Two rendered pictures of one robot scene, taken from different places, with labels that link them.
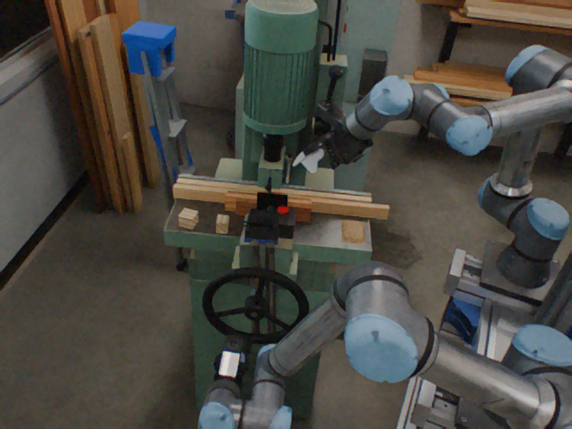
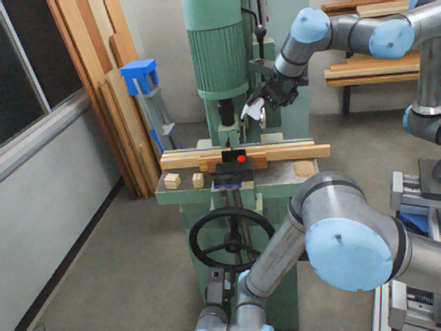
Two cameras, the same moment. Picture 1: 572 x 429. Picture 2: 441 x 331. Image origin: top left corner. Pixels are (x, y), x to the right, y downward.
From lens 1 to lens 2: 0.36 m
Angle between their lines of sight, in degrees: 10
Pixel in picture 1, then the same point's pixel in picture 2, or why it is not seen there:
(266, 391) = (247, 314)
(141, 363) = (168, 299)
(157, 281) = (174, 239)
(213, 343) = not seen: hidden behind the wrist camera
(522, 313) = not seen: outside the picture
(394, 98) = (313, 24)
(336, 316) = (297, 233)
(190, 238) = (176, 195)
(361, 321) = (320, 227)
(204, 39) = (187, 79)
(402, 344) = (372, 244)
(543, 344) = not seen: outside the picture
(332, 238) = (287, 176)
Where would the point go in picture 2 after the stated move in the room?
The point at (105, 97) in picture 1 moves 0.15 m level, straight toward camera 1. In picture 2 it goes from (123, 121) to (124, 129)
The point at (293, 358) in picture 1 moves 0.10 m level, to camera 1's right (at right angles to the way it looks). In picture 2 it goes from (266, 280) to (309, 278)
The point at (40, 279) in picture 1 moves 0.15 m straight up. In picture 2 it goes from (98, 249) to (90, 233)
